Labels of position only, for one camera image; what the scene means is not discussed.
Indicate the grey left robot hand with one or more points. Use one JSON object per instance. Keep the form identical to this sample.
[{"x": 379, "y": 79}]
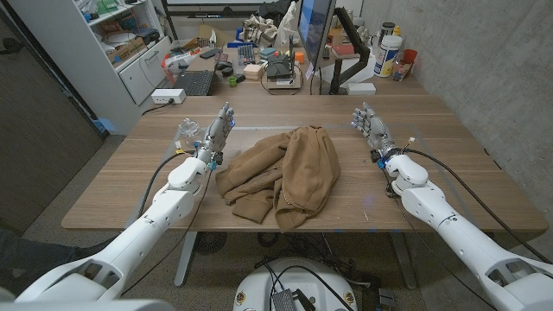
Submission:
[{"x": 214, "y": 136}]

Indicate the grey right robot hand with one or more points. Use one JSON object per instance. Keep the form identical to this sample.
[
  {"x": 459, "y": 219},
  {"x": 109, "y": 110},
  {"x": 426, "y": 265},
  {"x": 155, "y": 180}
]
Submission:
[{"x": 376, "y": 129}]

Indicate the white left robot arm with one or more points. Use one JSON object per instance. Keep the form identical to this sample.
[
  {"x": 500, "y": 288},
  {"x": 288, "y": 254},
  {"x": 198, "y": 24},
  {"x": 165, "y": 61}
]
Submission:
[{"x": 142, "y": 233}]

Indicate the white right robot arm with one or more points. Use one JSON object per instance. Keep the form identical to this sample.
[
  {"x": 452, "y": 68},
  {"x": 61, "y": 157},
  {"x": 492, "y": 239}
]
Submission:
[{"x": 458, "y": 233}]

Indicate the clear plastic cup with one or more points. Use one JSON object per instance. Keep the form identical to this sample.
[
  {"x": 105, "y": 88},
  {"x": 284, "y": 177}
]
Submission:
[{"x": 189, "y": 128}]

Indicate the small green cup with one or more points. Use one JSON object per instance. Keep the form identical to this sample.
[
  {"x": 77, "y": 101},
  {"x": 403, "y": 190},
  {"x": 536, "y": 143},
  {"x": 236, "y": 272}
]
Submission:
[{"x": 233, "y": 81}]

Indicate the red cup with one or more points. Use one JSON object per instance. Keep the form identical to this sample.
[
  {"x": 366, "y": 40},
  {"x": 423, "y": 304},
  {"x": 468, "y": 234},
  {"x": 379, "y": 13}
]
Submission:
[{"x": 410, "y": 55}]

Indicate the brown jacket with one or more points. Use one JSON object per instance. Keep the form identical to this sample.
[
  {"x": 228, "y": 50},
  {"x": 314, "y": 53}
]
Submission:
[{"x": 298, "y": 173}]

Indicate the white flat box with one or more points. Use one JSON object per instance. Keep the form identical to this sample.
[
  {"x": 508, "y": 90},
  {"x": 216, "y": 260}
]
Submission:
[{"x": 361, "y": 88}]

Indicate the white power strip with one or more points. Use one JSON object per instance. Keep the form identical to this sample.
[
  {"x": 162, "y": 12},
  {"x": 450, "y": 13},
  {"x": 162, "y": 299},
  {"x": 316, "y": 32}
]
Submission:
[{"x": 167, "y": 96}]

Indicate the clear glass jar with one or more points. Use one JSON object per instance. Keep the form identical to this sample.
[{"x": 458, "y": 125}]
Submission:
[{"x": 401, "y": 70}]

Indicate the black computer mouse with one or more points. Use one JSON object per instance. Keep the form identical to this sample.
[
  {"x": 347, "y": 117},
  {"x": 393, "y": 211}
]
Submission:
[{"x": 224, "y": 65}]

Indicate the white wipes canister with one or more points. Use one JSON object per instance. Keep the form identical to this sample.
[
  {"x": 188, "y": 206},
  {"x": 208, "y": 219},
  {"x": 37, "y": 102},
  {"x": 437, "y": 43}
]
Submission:
[{"x": 387, "y": 55}]

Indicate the beige box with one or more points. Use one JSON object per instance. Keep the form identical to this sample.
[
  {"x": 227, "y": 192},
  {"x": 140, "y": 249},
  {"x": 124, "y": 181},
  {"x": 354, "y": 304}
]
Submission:
[{"x": 252, "y": 71}]

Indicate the black smartphone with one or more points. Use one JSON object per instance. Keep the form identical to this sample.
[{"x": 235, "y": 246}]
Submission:
[{"x": 210, "y": 53}]

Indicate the white shelf cabinet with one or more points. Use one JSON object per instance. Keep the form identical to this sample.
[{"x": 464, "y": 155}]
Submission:
[{"x": 138, "y": 75}]

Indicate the orange cube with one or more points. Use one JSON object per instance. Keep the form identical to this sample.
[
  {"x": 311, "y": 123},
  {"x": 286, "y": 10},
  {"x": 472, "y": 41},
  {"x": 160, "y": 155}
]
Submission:
[{"x": 300, "y": 57}]

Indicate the black round fan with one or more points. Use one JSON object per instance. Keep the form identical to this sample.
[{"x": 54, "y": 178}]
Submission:
[{"x": 210, "y": 243}]

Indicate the plaid cloth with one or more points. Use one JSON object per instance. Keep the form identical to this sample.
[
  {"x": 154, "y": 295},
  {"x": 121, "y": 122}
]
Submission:
[{"x": 259, "y": 29}]

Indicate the black computer monitor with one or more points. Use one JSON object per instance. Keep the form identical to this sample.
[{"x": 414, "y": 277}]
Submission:
[{"x": 314, "y": 26}]

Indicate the grey table leg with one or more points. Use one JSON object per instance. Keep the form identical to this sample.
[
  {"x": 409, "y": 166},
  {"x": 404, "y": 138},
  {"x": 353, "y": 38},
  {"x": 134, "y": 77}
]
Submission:
[
  {"x": 186, "y": 259},
  {"x": 402, "y": 261}
]

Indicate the white bag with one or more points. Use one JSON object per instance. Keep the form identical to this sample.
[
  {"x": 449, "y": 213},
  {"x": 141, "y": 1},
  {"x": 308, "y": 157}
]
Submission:
[{"x": 288, "y": 23}]

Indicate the white robot torso base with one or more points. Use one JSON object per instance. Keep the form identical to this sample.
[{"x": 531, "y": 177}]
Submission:
[{"x": 259, "y": 289}]

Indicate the whiteboard with black frame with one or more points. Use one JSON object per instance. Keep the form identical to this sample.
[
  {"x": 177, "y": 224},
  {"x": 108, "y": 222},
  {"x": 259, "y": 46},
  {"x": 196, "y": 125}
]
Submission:
[{"x": 190, "y": 14}]

